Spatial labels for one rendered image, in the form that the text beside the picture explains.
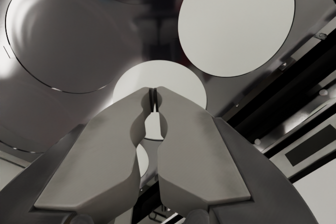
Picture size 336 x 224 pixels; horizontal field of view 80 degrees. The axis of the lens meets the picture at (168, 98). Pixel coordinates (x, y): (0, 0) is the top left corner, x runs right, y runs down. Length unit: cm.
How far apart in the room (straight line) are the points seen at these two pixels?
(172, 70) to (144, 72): 3
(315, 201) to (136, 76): 18
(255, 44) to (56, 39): 18
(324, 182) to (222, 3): 16
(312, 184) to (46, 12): 26
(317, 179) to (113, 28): 21
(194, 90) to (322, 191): 13
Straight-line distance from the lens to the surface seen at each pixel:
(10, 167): 36
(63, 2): 20
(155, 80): 20
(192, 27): 19
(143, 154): 27
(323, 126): 22
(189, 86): 21
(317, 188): 21
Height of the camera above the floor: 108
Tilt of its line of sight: 59 degrees down
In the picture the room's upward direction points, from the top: 178 degrees clockwise
